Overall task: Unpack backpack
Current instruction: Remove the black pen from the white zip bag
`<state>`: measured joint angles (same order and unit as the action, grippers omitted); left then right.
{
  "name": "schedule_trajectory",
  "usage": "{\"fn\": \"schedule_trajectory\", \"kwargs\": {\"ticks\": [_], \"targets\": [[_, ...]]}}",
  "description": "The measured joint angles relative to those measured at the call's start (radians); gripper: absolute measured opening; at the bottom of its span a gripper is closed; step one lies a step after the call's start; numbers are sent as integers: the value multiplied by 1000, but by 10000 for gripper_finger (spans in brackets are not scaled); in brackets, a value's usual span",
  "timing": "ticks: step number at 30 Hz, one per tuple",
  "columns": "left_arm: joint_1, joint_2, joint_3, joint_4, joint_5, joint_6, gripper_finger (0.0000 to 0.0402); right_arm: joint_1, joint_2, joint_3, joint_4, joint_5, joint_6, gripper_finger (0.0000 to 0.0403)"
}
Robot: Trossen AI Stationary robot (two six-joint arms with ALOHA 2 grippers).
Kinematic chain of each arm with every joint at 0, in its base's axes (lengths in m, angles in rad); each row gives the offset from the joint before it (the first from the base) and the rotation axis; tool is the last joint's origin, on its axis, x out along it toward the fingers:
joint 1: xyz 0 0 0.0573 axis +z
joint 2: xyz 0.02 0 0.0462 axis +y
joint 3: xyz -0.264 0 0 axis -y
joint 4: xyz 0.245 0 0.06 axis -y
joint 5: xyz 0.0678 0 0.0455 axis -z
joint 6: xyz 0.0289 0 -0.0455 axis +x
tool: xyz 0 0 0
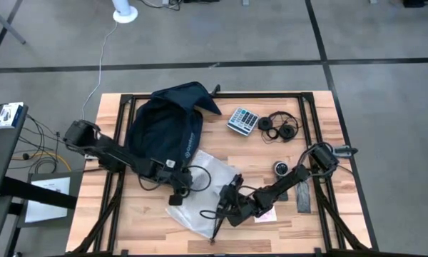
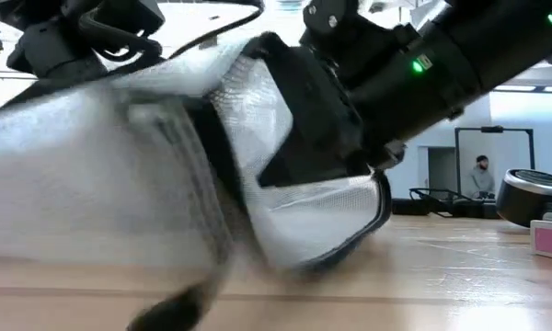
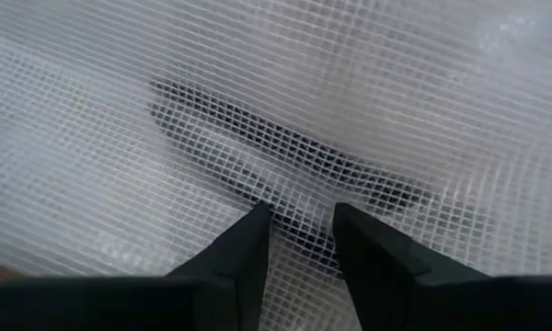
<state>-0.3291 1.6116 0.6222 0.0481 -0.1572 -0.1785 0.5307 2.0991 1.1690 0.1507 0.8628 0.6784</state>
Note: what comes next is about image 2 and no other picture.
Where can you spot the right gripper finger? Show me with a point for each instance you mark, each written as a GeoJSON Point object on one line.
{"type": "Point", "coordinates": [317, 128]}

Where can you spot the clear mesh zip pouch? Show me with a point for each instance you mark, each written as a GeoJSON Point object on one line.
{"type": "Point", "coordinates": [73, 184]}

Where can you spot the black round speaker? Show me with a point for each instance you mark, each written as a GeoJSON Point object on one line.
{"type": "Point", "coordinates": [529, 197]}

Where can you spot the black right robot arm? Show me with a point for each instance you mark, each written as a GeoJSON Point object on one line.
{"type": "Point", "coordinates": [487, 46]}

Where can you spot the grey door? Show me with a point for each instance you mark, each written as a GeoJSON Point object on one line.
{"type": "Point", "coordinates": [441, 174]}

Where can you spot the long ceiling light strip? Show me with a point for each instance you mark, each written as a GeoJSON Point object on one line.
{"type": "Point", "coordinates": [533, 88]}

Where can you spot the person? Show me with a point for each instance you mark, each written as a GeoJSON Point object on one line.
{"type": "Point", "coordinates": [480, 181]}

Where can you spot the black gantry frame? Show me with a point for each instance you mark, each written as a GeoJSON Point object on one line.
{"type": "Point", "coordinates": [457, 156]}

